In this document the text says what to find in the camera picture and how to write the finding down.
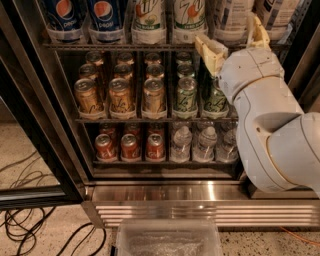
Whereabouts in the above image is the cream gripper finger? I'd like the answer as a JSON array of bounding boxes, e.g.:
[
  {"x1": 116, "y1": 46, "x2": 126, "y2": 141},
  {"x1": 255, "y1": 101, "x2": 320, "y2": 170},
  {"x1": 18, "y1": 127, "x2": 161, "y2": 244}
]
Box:
[
  {"x1": 246, "y1": 12, "x2": 270, "y2": 50},
  {"x1": 195, "y1": 34, "x2": 228, "y2": 77}
]

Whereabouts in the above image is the white blue label bottle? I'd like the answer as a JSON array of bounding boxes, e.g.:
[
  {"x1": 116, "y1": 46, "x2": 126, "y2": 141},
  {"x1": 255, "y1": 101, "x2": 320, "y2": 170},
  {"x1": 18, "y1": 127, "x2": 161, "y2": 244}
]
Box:
[{"x1": 213, "y1": 0, "x2": 254, "y2": 43}]

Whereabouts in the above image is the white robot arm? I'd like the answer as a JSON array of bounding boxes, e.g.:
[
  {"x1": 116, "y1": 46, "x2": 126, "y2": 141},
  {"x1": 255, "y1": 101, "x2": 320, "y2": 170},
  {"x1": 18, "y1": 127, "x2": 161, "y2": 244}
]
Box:
[{"x1": 195, "y1": 13, "x2": 320, "y2": 196}]

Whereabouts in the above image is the rightmost white label bottle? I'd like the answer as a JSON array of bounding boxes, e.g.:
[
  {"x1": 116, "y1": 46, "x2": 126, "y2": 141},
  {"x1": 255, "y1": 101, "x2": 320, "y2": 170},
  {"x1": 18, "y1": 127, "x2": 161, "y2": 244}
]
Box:
[{"x1": 255, "y1": 0, "x2": 300, "y2": 41}]

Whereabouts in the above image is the right 7up bottle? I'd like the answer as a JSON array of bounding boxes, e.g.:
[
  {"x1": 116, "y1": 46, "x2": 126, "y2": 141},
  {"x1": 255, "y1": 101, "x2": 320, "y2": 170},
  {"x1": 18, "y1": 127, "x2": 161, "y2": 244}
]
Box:
[{"x1": 173, "y1": 0, "x2": 208, "y2": 44}]

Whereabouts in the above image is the middle water bottle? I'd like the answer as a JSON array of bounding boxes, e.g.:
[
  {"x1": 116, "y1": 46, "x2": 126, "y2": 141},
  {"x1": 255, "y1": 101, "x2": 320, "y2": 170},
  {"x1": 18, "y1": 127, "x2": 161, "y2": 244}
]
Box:
[{"x1": 193, "y1": 127, "x2": 217, "y2": 163}]

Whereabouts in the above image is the water bottle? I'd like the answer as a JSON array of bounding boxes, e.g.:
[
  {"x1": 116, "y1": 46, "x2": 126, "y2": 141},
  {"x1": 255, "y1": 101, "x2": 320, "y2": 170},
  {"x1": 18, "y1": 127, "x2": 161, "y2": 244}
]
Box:
[
  {"x1": 170, "y1": 126, "x2": 192, "y2": 163},
  {"x1": 216, "y1": 128, "x2": 238, "y2": 163},
  {"x1": 193, "y1": 127, "x2": 217, "y2": 163}
]

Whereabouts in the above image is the right water bottle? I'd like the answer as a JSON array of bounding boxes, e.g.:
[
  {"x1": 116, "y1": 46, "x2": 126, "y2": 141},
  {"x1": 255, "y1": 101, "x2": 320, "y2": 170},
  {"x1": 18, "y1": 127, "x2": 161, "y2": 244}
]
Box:
[{"x1": 216, "y1": 128, "x2": 238, "y2": 163}]

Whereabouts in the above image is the left water bottle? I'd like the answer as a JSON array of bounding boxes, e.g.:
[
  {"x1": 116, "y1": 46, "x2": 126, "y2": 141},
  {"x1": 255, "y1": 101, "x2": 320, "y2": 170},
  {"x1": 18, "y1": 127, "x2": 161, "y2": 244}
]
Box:
[{"x1": 170, "y1": 126, "x2": 192, "y2": 163}]

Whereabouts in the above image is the steel fridge base grille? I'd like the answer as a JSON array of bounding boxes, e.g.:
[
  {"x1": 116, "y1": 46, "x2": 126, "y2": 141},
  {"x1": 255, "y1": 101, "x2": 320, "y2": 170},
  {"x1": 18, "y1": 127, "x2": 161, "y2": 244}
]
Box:
[{"x1": 82, "y1": 181, "x2": 320, "y2": 228}]

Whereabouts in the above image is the left glass fridge door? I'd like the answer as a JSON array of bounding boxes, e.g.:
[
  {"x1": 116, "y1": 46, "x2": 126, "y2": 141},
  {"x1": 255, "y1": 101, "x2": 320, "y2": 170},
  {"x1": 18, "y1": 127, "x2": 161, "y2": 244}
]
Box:
[{"x1": 0, "y1": 0, "x2": 87, "y2": 209}]

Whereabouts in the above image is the middle row green can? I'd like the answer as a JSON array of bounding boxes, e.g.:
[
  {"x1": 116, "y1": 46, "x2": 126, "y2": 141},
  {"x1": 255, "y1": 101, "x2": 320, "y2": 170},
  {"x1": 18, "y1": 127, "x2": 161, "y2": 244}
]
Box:
[{"x1": 177, "y1": 64, "x2": 195, "y2": 78}]

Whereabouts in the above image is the front right green can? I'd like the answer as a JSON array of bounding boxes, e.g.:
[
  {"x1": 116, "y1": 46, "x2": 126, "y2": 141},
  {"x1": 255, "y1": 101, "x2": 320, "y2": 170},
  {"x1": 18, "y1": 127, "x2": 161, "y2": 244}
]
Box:
[{"x1": 203, "y1": 78, "x2": 227, "y2": 113}]

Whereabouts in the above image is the front left green can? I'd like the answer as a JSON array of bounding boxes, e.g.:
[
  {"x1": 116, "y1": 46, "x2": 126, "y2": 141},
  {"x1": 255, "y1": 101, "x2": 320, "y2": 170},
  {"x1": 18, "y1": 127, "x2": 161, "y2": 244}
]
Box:
[{"x1": 175, "y1": 77, "x2": 197, "y2": 112}]

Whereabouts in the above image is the row gold can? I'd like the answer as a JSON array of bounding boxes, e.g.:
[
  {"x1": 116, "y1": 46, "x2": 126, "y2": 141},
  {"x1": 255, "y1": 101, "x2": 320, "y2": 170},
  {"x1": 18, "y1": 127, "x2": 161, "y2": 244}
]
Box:
[
  {"x1": 79, "y1": 63, "x2": 98, "y2": 81},
  {"x1": 146, "y1": 64, "x2": 164, "y2": 79},
  {"x1": 114, "y1": 63, "x2": 133, "y2": 80}
]

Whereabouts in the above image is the front right orange can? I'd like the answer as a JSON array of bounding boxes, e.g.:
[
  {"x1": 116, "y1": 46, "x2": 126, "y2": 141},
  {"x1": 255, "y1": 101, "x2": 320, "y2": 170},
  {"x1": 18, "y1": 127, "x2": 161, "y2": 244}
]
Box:
[{"x1": 146, "y1": 133, "x2": 164, "y2": 160}]

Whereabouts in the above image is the orange can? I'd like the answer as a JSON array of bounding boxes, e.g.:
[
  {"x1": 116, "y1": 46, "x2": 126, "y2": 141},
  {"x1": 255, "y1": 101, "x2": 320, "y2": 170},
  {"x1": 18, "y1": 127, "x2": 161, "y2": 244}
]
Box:
[
  {"x1": 121, "y1": 134, "x2": 140, "y2": 159},
  {"x1": 95, "y1": 134, "x2": 116, "y2": 159},
  {"x1": 146, "y1": 133, "x2": 164, "y2": 160}
]

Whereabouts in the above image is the front middle orange can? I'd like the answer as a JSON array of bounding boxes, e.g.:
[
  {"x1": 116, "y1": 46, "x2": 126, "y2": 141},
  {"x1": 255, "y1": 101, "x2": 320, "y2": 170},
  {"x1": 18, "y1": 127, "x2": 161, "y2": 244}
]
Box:
[{"x1": 121, "y1": 134, "x2": 140, "y2": 159}]

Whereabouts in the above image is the middle row left gold can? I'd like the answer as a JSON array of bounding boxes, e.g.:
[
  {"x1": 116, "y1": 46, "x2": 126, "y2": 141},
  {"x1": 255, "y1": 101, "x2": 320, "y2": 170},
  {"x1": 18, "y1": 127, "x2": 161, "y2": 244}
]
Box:
[{"x1": 79, "y1": 63, "x2": 98, "y2": 81}]

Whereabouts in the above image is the front left gold can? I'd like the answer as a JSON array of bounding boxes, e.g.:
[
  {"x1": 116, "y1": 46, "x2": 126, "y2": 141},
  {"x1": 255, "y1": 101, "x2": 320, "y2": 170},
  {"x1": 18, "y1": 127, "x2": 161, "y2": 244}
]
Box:
[{"x1": 74, "y1": 78, "x2": 103, "y2": 114}]

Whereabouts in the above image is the front left orange can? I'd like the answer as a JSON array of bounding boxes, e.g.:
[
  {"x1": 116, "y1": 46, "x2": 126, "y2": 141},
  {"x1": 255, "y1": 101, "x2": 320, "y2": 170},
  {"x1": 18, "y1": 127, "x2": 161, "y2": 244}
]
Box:
[{"x1": 95, "y1": 134, "x2": 116, "y2": 159}]

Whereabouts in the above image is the clear plastic bin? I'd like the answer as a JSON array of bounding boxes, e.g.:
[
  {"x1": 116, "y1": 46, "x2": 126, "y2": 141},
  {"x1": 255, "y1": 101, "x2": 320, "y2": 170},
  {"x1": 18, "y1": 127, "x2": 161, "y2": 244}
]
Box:
[{"x1": 116, "y1": 219, "x2": 223, "y2": 256}]

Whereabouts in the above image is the orange floor cable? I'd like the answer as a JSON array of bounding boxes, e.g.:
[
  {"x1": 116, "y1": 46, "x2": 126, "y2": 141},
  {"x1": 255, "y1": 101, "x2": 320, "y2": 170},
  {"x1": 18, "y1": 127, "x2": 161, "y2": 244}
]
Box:
[{"x1": 279, "y1": 226, "x2": 320, "y2": 247}]

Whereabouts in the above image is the black floor cable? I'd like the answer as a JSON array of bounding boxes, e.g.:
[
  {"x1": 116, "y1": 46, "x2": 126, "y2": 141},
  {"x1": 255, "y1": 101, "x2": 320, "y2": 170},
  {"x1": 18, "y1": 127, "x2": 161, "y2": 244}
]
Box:
[{"x1": 0, "y1": 149, "x2": 108, "y2": 256}]

